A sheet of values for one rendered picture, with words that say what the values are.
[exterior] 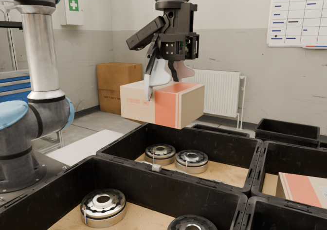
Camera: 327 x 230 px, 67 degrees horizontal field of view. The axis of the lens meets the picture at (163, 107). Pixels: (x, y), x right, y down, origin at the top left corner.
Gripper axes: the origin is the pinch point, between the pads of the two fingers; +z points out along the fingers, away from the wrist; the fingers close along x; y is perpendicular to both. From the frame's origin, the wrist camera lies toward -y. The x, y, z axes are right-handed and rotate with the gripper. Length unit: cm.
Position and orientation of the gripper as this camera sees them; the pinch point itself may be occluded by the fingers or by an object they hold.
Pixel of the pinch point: (162, 94)
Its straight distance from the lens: 59.1
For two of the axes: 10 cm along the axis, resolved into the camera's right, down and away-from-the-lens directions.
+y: 8.5, 1.5, -5.0
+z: -0.1, 9.6, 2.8
